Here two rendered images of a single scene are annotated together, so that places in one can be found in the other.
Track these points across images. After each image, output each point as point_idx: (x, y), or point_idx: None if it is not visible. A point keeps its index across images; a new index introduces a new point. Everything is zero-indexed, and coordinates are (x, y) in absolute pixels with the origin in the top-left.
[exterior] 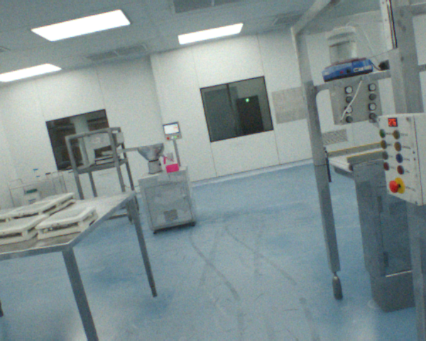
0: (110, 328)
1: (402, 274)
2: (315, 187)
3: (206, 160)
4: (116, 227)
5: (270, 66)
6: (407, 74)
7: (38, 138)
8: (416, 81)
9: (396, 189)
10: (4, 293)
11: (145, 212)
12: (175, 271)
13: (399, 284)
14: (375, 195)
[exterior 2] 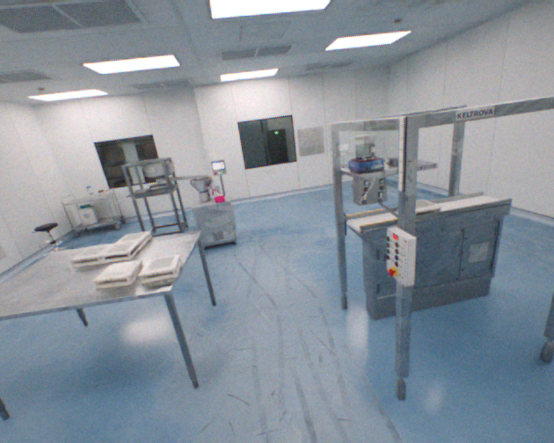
0: (184, 332)
1: (387, 297)
2: (327, 214)
3: (242, 184)
4: None
5: (297, 107)
6: (408, 207)
7: (88, 158)
8: (412, 211)
9: (392, 274)
10: None
11: None
12: (227, 284)
13: (384, 303)
14: (375, 249)
